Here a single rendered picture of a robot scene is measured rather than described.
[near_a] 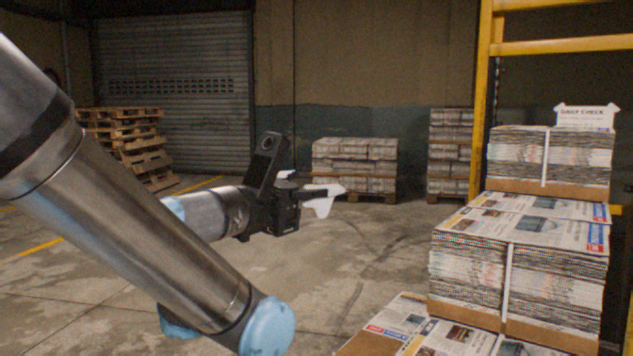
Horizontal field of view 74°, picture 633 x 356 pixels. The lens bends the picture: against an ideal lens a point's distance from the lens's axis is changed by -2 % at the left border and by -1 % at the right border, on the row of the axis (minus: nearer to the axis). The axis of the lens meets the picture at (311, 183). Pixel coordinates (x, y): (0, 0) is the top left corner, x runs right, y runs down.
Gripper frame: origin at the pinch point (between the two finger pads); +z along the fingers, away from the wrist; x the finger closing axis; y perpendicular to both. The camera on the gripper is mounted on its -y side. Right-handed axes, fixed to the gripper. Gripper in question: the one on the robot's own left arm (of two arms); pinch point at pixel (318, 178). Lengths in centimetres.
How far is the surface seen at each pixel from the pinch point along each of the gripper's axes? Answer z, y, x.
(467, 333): 35, 38, 24
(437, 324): 34, 39, 16
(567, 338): 40, 31, 43
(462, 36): 635, -90, -228
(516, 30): 680, -107, -160
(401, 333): 61, 65, -3
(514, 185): 97, 13, 13
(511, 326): 39, 33, 32
